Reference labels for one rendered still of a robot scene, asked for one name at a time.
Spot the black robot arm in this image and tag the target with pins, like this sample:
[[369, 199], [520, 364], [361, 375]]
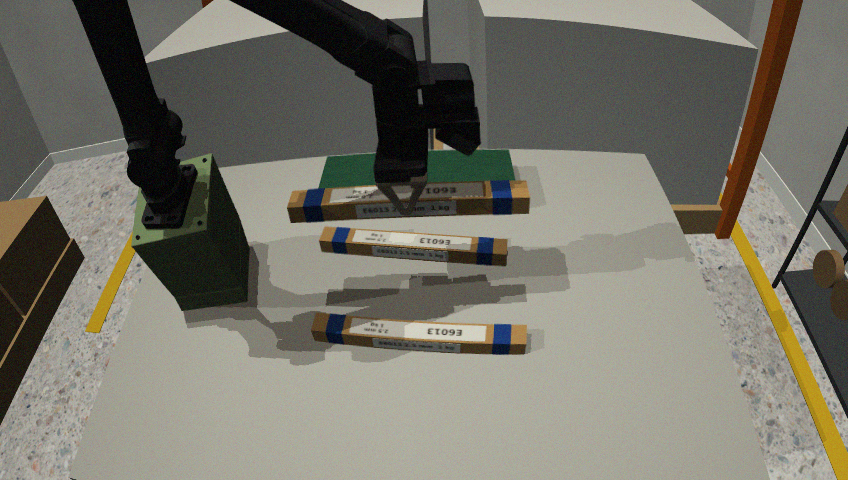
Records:
[[355, 38]]

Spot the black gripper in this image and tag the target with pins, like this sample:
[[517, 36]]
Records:
[[387, 162]]

